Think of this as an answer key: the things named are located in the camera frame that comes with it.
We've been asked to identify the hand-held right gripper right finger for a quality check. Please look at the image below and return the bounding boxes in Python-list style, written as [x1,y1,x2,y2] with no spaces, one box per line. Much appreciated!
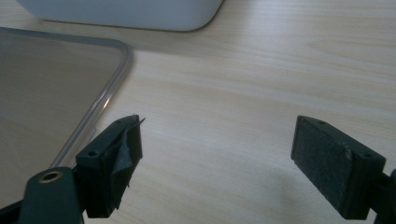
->
[290,115,387,221]

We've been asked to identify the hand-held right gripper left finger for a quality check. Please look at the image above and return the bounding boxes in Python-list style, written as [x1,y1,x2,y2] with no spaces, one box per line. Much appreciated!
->
[75,114,147,219]

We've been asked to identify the clear plastic tray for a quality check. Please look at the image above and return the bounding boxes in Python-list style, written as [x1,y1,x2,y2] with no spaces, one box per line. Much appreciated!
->
[0,26,134,210]

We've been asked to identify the white plastic container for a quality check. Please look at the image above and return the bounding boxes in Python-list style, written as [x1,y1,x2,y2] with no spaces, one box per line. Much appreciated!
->
[16,0,225,33]

